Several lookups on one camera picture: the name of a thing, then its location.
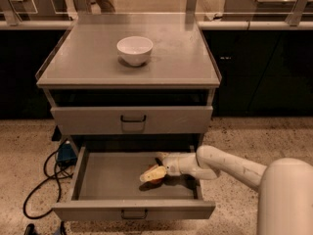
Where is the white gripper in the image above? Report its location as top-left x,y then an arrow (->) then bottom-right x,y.
140,152 -> 182,183

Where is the red apple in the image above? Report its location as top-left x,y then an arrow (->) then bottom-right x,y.
148,165 -> 164,184

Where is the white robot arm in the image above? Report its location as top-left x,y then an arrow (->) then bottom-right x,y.
140,146 -> 313,235

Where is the open grey lower drawer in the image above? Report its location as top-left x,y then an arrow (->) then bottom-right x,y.
53,147 -> 215,221

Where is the grey metal drawer cabinet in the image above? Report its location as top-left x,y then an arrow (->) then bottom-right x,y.
35,13 -> 223,222

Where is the closed grey upper drawer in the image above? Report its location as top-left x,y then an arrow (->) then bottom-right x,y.
51,106 -> 213,135

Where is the blue power box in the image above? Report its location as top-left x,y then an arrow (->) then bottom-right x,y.
57,141 -> 77,164

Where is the white ceramic bowl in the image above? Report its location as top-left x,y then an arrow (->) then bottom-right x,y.
116,36 -> 154,67

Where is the black wheel bottom left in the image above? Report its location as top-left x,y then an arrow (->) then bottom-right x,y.
23,223 -> 38,235

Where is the grey cabinet background left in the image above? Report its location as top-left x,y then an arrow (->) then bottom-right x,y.
0,0 -> 69,21

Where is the clear acrylic barrier panel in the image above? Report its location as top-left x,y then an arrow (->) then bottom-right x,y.
4,0 -> 313,26

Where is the white horizontal rail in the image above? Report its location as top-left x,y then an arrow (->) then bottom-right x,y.
0,21 -> 313,31

